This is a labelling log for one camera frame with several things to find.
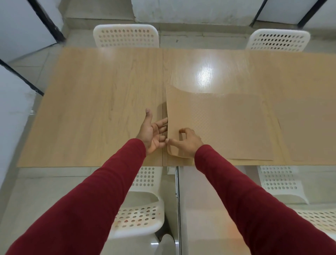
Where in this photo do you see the person's right hand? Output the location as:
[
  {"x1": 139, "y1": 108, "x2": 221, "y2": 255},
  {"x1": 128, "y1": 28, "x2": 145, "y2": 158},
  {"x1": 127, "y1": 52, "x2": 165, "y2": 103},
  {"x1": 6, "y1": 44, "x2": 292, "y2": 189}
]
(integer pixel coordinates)
[{"x1": 165, "y1": 128, "x2": 204, "y2": 159}]

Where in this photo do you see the person's left hand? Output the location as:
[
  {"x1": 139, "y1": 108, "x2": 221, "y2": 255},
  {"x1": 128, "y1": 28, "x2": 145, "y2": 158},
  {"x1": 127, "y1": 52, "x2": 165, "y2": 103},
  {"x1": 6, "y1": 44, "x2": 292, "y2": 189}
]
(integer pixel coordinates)
[{"x1": 136, "y1": 108, "x2": 168, "y2": 156}]

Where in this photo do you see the person's right forearm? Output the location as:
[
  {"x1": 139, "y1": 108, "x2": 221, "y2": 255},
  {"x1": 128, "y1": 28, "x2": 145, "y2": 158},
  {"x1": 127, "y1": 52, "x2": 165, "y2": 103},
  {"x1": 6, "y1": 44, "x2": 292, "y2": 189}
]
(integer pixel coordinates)
[{"x1": 194, "y1": 144, "x2": 336, "y2": 255}]

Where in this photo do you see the person's left forearm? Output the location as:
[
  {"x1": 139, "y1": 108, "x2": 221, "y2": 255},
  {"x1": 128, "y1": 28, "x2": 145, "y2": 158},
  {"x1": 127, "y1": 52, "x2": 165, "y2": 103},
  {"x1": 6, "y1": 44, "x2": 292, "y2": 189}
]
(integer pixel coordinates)
[{"x1": 5, "y1": 138, "x2": 146, "y2": 255}]

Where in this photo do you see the grey metal table leg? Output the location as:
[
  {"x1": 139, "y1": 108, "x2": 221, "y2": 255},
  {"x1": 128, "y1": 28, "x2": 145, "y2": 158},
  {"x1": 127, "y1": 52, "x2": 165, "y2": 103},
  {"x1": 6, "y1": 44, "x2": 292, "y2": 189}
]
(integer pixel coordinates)
[{"x1": 175, "y1": 166, "x2": 182, "y2": 255}]

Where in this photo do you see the white perforated plastic chair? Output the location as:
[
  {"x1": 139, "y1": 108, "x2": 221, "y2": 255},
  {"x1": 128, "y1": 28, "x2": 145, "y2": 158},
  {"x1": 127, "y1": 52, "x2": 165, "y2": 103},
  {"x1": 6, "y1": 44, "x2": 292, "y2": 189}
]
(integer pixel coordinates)
[
  {"x1": 245, "y1": 28, "x2": 311, "y2": 52},
  {"x1": 257, "y1": 165, "x2": 336, "y2": 241},
  {"x1": 107, "y1": 166, "x2": 165, "y2": 240},
  {"x1": 93, "y1": 24, "x2": 160, "y2": 48}
]

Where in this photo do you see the black panel frame bar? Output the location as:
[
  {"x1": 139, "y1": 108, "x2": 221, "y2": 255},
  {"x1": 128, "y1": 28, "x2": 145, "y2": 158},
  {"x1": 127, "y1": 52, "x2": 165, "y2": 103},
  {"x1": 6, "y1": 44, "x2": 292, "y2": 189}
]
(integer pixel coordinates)
[
  {"x1": 297, "y1": 0, "x2": 329, "y2": 29},
  {"x1": 27, "y1": 0, "x2": 66, "y2": 43},
  {"x1": 0, "y1": 59, "x2": 45, "y2": 97},
  {"x1": 249, "y1": 0, "x2": 269, "y2": 27}
]

